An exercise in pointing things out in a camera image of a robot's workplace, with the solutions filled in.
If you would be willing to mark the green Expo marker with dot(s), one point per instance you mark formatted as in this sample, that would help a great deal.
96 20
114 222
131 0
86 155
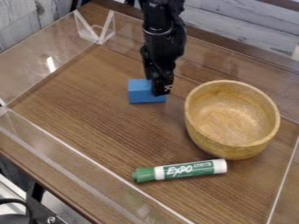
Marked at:
175 171

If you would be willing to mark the brown wooden bowl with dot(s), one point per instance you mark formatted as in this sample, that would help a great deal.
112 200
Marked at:
231 119

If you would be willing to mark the clear acrylic tray wall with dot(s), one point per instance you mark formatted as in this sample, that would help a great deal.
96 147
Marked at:
75 135

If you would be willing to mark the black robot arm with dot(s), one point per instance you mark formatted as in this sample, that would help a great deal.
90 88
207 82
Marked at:
162 15

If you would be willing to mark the black metal bracket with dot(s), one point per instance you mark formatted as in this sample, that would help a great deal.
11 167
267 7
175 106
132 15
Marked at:
42 214

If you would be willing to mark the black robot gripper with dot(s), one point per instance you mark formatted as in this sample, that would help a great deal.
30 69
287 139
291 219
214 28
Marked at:
162 49

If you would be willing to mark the blue foam block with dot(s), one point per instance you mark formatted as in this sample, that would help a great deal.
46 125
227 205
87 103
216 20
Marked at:
140 92

